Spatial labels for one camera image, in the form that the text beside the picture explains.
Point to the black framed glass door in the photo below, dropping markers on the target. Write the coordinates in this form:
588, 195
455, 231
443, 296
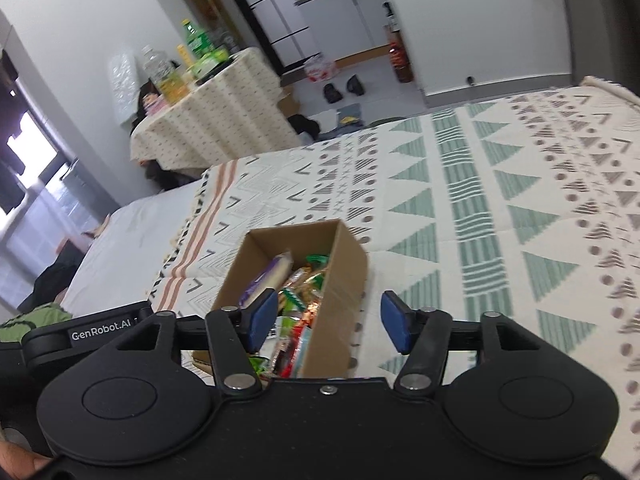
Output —
281, 32

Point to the patterned white bed blanket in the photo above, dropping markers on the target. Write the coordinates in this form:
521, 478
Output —
527, 206

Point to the dark green candy packet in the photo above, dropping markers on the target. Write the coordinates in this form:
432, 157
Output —
317, 261

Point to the brown cardboard box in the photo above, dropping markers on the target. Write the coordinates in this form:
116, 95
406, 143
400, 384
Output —
330, 284

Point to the small cardboard box on floor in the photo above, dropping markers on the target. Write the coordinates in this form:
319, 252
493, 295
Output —
287, 102

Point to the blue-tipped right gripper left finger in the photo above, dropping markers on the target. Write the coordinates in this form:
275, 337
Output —
233, 335

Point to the yellow oil bottle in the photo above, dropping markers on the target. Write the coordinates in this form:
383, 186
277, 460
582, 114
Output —
164, 75

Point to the red oil bottle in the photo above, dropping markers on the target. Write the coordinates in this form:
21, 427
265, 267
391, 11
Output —
400, 62

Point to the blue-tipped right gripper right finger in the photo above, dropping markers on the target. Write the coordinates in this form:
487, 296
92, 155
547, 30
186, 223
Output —
423, 337

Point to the purple white wafer packet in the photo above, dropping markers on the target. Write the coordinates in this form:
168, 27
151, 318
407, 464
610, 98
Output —
273, 276

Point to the person's left hand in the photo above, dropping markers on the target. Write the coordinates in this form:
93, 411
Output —
18, 463

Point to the green soda bottle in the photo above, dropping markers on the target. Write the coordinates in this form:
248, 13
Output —
198, 42

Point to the red candy bar packet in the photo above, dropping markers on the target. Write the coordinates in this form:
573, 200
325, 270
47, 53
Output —
298, 339

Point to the orange cracker packet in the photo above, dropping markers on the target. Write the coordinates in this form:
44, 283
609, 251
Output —
302, 287

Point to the white cabinet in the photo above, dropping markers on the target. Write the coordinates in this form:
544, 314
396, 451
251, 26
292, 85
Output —
342, 28

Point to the green date candy packet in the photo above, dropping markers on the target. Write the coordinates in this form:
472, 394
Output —
268, 367

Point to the red white plastic bag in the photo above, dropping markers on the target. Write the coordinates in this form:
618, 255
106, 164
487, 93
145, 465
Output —
318, 68

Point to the dotted cream tablecloth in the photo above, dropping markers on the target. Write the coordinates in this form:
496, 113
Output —
234, 115

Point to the black shoe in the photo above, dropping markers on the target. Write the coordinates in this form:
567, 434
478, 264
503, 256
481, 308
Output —
331, 94
355, 86

